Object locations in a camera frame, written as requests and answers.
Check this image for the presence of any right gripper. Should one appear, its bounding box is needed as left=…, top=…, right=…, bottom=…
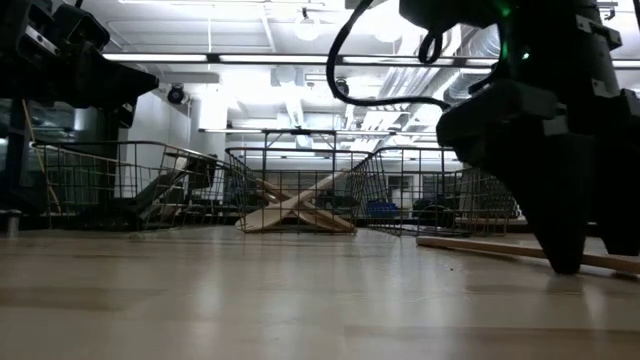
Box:
left=436, top=0, right=640, bottom=275

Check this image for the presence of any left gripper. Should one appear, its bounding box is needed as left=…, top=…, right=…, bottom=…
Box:
left=0, top=0, right=160, bottom=129

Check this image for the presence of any wooden fork spoon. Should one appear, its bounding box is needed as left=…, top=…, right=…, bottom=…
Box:
left=415, top=235, right=640, bottom=275

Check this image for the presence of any slotted black steel-handled spatula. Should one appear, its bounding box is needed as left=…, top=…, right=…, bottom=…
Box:
left=184, top=155, right=220, bottom=190

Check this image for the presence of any plain wooden spatula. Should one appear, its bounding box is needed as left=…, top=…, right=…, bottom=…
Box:
left=234, top=169, right=354, bottom=234

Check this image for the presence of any slotted wooden spatula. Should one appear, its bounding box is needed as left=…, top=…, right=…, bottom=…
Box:
left=269, top=197, right=359, bottom=235

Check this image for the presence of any overhead light bar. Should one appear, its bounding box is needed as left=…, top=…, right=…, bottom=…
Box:
left=102, top=51, right=640, bottom=70

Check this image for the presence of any copper wire basket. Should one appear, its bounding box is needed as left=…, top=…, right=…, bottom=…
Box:
left=224, top=147, right=374, bottom=235
left=349, top=147, right=521, bottom=237
left=30, top=141, right=251, bottom=231

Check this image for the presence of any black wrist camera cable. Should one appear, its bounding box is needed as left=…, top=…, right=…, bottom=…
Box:
left=326, top=0, right=451, bottom=110

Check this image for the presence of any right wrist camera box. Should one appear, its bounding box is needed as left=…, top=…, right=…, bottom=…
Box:
left=398, top=0, right=507, bottom=30

